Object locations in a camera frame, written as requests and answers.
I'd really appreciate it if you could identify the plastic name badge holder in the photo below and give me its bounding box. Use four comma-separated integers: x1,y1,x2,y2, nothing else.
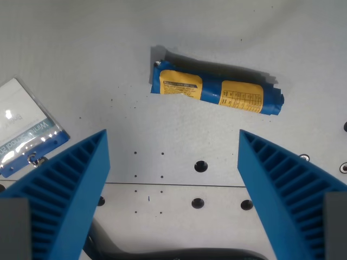
0,77,71,178

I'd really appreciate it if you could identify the blue yellow snack bar wrapper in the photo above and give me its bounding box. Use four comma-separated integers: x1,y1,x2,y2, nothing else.
150,60,285,116

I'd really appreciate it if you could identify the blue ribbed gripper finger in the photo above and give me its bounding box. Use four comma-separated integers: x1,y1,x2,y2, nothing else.
237,129,347,260
0,129,112,260

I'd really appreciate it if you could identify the metal badge clip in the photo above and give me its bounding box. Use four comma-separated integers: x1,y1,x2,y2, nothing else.
27,152,47,168

